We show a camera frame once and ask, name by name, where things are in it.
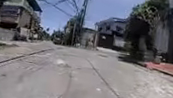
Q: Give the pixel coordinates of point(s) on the vehicle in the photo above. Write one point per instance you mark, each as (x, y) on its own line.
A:
(57, 41)

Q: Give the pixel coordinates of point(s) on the tree with climbing plants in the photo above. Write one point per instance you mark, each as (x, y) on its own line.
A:
(144, 24)

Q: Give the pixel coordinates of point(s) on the utility pole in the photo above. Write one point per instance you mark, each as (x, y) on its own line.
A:
(82, 20)

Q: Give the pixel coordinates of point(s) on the dark-roofed building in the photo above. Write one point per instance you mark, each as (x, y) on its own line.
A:
(111, 30)

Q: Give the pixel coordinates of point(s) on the grey concrete road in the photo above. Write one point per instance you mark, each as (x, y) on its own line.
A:
(79, 77)

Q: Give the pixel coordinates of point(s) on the small grey building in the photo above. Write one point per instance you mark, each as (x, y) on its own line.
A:
(88, 36)

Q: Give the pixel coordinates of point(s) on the building with dark roof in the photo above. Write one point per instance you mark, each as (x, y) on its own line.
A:
(17, 13)

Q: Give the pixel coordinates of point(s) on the concrete strip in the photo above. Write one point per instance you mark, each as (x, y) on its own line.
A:
(2, 53)

